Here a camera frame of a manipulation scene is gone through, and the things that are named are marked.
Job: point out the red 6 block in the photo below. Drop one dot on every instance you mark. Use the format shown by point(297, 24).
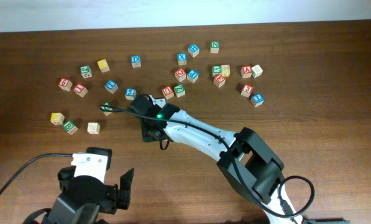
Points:
point(65, 84)

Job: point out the green b block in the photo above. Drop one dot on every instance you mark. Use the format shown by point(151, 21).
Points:
point(70, 127)
point(106, 108)

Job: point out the green V block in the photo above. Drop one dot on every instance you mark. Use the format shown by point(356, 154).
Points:
point(216, 69)

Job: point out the plain wooden block right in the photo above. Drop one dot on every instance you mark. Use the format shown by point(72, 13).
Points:
point(256, 71)

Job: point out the blue 5 block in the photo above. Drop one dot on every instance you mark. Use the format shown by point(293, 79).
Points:
point(130, 93)

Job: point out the green B block upper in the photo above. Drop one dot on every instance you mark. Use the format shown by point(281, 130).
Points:
point(106, 108)

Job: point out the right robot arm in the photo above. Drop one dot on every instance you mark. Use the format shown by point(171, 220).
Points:
point(252, 169)

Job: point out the red E block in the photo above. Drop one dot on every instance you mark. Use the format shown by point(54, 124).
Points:
point(219, 80)

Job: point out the green B block lower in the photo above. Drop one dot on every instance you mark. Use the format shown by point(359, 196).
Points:
point(70, 127)

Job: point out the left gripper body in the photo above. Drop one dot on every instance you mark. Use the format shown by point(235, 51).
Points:
point(116, 193)

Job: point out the green Z block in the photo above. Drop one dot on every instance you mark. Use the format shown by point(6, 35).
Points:
point(179, 90)

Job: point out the red U block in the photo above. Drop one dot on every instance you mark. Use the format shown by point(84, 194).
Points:
point(167, 92)

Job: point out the blue I block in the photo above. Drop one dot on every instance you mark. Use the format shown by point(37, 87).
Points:
point(257, 100)

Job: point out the green C block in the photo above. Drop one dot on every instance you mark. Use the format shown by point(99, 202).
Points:
point(86, 71)

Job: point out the red A block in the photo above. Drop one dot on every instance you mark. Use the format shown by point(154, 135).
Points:
point(246, 71)

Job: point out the blue T block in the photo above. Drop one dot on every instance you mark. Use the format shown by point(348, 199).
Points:
point(111, 86)

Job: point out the plain wooden block left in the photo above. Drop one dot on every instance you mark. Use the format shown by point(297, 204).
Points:
point(93, 128)

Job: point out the yellow edged 8 block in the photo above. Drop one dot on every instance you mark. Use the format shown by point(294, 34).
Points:
point(225, 70)

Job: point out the red Q block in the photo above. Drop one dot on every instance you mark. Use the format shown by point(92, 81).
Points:
point(180, 75)

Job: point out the blue P block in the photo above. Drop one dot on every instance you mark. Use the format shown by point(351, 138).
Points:
point(192, 76)

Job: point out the yellow block top left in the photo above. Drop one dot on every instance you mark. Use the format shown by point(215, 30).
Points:
point(103, 65)

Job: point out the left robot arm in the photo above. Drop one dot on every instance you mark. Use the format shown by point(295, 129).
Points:
point(84, 194)

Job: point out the blue H block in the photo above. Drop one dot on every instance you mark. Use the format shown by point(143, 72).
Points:
point(193, 50)

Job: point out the red I block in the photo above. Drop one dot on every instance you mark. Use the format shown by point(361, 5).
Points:
point(80, 90)

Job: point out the blue X block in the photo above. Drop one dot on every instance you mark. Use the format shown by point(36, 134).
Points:
point(182, 59)

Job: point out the yellow W block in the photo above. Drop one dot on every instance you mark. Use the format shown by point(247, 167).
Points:
point(57, 118)

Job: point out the green N block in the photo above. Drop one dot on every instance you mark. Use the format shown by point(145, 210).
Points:
point(214, 47)

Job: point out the red 3 block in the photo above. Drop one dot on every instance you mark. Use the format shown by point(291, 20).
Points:
point(247, 90)

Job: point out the blue D block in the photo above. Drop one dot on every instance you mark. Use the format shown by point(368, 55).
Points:
point(135, 61)

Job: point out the plain wooden block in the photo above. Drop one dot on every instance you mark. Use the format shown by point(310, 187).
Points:
point(256, 71)
point(93, 128)

